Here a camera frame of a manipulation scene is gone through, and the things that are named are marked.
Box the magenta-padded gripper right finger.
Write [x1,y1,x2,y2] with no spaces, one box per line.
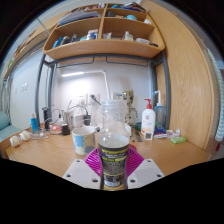
[125,146,165,190]

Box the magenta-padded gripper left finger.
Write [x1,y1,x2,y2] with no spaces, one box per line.
[62,148,102,190]

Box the clear plastic drink bottle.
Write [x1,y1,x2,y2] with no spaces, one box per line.
[97,99,131,192]

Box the white mug with blue print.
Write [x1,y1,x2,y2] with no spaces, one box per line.
[71,126,98,156]

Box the small blue box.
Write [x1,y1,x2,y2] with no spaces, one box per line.
[153,125,168,138]

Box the white squeeze tube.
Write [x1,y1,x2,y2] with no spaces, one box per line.
[165,128,183,138]

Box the white pump bottle red top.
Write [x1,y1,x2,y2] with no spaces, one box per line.
[140,98,157,141]

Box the white charger block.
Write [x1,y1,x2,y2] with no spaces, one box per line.
[71,113,87,128]

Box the blue spray bottle white nozzle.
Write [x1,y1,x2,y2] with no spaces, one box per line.
[152,90,166,129]

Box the black electric shaver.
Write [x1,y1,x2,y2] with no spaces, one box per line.
[41,106,50,131]

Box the white round roll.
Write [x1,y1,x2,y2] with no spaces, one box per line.
[9,134,23,148]
[18,129,33,142]

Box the blue tube white cap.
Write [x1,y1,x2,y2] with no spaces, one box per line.
[30,112,40,134]

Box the tree creature figurine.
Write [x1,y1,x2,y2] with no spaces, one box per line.
[123,89,138,127]

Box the bed with teal pillow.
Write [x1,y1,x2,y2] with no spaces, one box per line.
[0,110,23,143]

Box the white desk lamp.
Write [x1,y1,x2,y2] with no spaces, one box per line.
[61,69,111,101]

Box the wooden wardrobe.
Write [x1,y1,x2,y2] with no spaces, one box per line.
[141,0,218,151]

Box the wooden shelf unit with items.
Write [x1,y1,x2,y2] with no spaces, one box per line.
[42,2,166,61]

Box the grey metal desk frame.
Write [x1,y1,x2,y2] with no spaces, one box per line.
[34,51,172,129]

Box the white ribbed hose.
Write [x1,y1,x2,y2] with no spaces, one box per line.
[206,48,224,143]

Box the wooden overhead bed rail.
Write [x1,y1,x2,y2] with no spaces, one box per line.
[3,13,64,79]

